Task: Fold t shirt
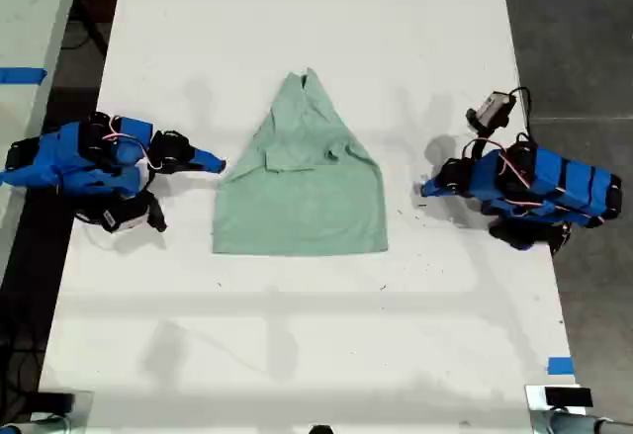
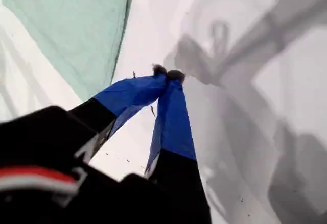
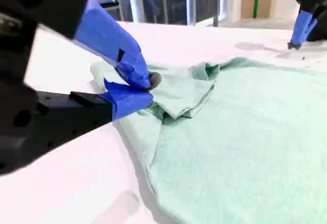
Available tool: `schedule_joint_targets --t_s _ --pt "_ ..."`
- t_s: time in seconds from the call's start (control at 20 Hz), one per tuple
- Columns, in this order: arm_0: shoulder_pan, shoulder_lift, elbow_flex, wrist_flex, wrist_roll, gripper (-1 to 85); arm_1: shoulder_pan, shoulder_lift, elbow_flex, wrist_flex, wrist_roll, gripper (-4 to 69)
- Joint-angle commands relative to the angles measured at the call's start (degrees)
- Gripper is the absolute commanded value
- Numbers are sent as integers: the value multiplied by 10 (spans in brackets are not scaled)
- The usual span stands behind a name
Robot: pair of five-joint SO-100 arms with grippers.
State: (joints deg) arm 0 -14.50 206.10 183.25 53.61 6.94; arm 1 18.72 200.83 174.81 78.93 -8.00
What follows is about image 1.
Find pale green T-shirt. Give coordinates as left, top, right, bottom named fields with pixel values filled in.
left=211, top=66, right=390, bottom=258

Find long blue tape strip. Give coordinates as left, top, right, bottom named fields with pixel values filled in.
left=0, top=66, right=48, bottom=85

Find white side table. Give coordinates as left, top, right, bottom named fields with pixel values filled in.
left=0, top=0, right=84, bottom=280

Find short blue tape strip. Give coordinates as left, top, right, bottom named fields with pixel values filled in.
left=547, top=356, right=577, bottom=377

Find metal clamp plate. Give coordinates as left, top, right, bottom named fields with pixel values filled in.
left=523, top=384, right=596, bottom=416
left=0, top=390, right=95, bottom=434

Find small black box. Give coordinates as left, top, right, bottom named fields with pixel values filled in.
left=33, top=391, right=76, bottom=413
left=543, top=387, right=593, bottom=408

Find grey metal tube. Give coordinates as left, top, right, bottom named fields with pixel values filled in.
left=531, top=409, right=633, bottom=434

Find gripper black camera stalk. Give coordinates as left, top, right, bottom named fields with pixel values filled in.
left=464, top=126, right=497, bottom=159
left=144, top=191, right=168, bottom=233

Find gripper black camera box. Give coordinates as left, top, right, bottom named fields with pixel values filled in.
left=466, top=91, right=517, bottom=132
left=100, top=200, right=150, bottom=234

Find gripper camera cable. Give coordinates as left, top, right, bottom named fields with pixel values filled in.
left=508, top=86, right=534, bottom=144
left=72, top=210, right=106, bottom=227

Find black floor cables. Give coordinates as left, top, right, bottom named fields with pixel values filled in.
left=0, top=275, right=48, bottom=405

